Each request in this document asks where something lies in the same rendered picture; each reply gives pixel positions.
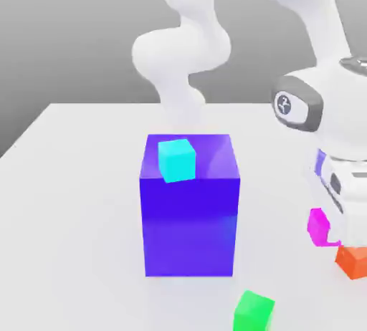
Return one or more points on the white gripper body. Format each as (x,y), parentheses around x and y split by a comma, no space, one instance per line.
(355,207)

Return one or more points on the small magenta cube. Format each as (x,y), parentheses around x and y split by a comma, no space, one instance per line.
(317,226)

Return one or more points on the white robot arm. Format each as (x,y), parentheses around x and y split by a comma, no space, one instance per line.
(183,50)

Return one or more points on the small orange cube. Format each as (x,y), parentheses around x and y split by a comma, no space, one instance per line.
(351,263)

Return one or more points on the small green cube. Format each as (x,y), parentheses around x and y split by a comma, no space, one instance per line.
(252,312)

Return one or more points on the small cyan cube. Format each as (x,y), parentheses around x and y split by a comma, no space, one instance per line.
(177,162)

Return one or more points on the large blue box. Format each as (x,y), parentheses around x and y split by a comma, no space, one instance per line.
(189,227)

